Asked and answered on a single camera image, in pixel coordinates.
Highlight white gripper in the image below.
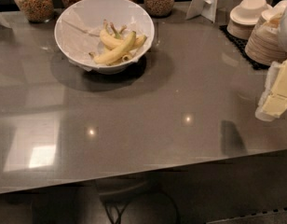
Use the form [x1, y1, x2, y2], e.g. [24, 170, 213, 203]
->
[255, 7, 287, 121]

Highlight yellow banana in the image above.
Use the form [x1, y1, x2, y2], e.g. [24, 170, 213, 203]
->
[99, 20, 147, 49]
[89, 31, 136, 64]

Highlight small hidden banana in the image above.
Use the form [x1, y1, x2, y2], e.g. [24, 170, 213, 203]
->
[108, 52, 133, 66]

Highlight white paper bowl liner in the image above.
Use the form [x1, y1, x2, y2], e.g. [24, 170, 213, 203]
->
[55, 7, 155, 75]

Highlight white ceramic bowl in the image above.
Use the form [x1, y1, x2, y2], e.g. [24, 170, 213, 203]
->
[54, 0, 155, 75]

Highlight right stack paper bowls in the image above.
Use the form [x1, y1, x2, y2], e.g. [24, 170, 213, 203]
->
[244, 0, 287, 66]

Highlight stack paper bowls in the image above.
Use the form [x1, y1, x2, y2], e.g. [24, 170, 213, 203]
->
[226, 0, 271, 40]
[244, 0, 287, 66]

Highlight black rubber mat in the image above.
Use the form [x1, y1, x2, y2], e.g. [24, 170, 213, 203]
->
[219, 25, 269, 70]

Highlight left stack paper bowls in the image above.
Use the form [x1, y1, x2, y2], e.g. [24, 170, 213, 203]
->
[226, 0, 271, 40]

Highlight white folded sign card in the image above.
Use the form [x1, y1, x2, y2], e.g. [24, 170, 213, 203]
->
[185, 0, 224, 22]

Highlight dark stool under table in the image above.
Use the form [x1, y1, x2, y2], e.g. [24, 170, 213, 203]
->
[95, 174, 181, 224]

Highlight left glass cereal jar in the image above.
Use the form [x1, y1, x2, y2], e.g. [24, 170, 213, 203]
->
[14, 0, 54, 22]

